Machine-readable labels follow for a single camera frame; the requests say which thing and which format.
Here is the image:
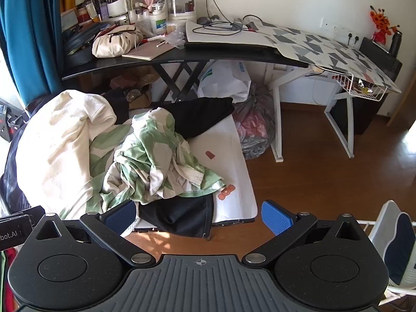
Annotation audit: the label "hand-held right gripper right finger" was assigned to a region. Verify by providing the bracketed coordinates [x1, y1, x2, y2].
[242, 199, 367, 270]

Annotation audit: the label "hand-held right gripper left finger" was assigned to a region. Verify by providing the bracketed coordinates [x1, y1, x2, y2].
[34, 199, 156, 269]

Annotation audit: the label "black pants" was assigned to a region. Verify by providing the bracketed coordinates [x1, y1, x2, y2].
[153, 97, 235, 140]

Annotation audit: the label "dark cloth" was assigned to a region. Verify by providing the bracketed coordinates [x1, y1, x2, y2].
[0, 136, 33, 217]

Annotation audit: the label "black shorts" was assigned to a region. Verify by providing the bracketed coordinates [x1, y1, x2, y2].
[138, 192, 215, 239]

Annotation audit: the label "green white patterned garment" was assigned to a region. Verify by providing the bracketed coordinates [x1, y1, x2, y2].
[58, 107, 225, 222]

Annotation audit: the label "cream blanket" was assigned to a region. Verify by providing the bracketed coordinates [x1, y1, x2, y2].
[15, 89, 118, 220]

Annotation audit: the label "grey plastic bag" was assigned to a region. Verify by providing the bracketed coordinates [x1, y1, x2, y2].
[232, 83, 277, 160]

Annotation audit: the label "white navy garment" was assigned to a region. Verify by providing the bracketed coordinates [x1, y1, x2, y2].
[369, 200, 416, 287]

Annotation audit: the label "brown cardboard box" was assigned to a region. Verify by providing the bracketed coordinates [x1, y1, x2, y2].
[109, 71, 153, 109]

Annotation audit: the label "white metal rack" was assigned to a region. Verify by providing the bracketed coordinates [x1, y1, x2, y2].
[356, 219, 416, 312]

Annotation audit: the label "white plastic shopping bag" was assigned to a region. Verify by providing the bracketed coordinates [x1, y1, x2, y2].
[197, 60, 252, 103]

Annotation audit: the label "black folding desk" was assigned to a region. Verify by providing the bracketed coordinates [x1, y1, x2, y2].
[61, 23, 309, 104]

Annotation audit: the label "pink notebook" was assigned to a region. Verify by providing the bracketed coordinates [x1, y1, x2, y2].
[122, 42, 178, 62]

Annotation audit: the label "light wooden door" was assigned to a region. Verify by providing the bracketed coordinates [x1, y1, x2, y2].
[390, 68, 416, 126]

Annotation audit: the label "black handbag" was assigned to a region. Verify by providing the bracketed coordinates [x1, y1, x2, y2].
[63, 23, 108, 66]

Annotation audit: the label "clear plastic bag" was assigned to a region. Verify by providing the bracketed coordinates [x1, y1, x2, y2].
[164, 29, 186, 49]

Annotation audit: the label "white desk mat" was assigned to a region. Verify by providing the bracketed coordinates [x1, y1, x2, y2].
[184, 19, 277, 47]

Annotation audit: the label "black mini fridge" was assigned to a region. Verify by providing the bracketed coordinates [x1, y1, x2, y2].
[335, 36, 404, 136]

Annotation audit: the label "blue curtain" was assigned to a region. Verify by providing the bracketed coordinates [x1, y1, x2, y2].
[0, 0, 64, 95]

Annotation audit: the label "white lotion pump bottle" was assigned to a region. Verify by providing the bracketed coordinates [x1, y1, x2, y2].
[149, 3, 168, 36]

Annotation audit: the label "pile of cosmetics boxes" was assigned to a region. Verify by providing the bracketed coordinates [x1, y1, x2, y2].
[61, 0, 109, 29]

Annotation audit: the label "white brush holder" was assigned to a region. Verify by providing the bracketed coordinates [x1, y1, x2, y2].
[107, 0, 130, 18]

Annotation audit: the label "black water bottle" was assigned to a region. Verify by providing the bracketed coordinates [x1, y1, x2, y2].
[389, 30, 403, 56]

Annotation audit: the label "orange artificial flowers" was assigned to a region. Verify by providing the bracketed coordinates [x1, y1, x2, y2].
[369, 5, 400, 35]

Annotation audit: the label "white metal frame desk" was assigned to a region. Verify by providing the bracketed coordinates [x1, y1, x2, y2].
[265, 60, 358, 163]

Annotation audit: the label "white wire basket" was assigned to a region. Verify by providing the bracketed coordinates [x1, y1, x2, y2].
[331, 71, 389, 102]

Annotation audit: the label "cream drawstring bag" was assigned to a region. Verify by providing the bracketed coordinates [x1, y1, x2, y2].
[92, 26, 144, 60]

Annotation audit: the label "black cable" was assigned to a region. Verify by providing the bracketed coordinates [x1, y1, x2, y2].
[242, 14, 270, 28]
[194, 0, 249, 36]

